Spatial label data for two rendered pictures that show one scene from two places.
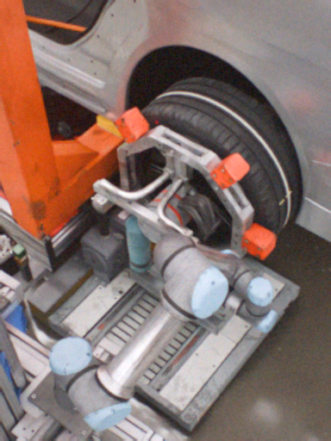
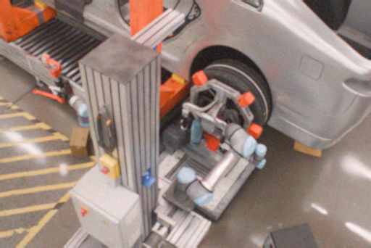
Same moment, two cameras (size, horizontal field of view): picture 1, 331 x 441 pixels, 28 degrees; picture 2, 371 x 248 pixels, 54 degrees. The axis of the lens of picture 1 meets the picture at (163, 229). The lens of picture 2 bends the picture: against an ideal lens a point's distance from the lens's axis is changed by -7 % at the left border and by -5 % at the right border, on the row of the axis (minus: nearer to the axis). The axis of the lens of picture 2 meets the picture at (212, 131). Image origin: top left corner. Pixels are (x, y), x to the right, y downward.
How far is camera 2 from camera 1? 82 cm
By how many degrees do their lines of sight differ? 10
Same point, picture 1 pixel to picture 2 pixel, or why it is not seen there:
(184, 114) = (224, 74)
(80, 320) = (161, 171)
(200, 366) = (219, 191)
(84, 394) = (195, 190)
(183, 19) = (226, 34)
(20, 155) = not seen: hidden behind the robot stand
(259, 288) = (261, 148)
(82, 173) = (167, 100)
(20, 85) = not seen: hidden behind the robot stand
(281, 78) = (268, 62)
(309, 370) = (266, 193)
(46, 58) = not seen: hidden behind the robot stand
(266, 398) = (248, 205)
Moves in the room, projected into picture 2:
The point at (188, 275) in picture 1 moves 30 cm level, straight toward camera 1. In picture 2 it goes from (241, 139) to (248, 181)
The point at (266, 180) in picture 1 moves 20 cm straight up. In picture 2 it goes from (259, 104) to (265, 85)
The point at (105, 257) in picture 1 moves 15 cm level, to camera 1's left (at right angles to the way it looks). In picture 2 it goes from (176, 140) to (159, 140)
